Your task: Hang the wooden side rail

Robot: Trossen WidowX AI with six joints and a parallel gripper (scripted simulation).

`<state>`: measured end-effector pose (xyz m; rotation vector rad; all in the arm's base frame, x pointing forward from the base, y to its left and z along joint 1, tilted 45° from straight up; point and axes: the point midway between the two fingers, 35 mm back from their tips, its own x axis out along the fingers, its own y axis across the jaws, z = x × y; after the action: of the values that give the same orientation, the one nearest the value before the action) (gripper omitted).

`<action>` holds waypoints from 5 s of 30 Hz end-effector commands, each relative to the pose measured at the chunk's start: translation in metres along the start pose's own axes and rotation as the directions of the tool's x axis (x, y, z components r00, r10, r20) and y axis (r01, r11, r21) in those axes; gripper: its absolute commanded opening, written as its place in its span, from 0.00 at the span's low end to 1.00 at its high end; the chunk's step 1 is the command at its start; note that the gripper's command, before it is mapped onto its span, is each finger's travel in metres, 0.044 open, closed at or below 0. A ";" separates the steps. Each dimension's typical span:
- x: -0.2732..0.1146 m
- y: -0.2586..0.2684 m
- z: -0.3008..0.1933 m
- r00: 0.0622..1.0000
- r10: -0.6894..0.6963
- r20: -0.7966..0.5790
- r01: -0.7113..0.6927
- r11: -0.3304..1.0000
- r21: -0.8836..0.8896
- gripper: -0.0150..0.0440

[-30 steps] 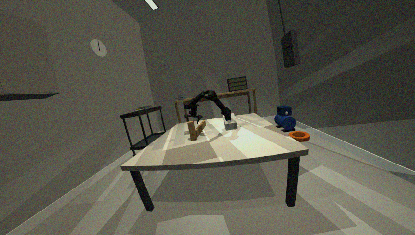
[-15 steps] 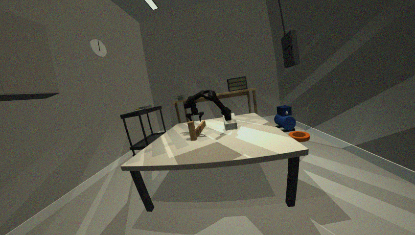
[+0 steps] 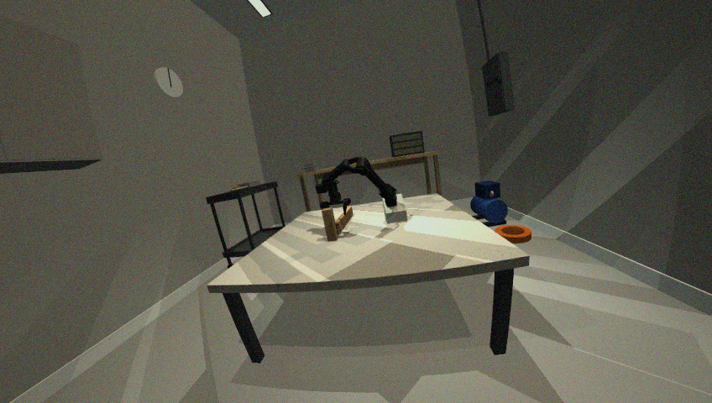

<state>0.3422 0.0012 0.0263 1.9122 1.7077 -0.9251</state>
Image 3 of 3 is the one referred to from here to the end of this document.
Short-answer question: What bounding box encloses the brown wooden post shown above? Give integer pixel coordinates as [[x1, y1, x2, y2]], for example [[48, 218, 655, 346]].
[[322, 207, 338, 242]]

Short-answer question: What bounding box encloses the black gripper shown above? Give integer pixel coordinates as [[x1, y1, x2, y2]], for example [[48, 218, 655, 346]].
[[320, 191, 351, 216]]

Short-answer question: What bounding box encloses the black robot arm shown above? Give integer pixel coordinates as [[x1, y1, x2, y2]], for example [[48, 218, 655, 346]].
[[315, 157, 398, 207]]

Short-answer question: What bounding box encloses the brown wooden board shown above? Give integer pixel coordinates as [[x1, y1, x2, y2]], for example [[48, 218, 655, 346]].
[[335, 207, 353, 235]]

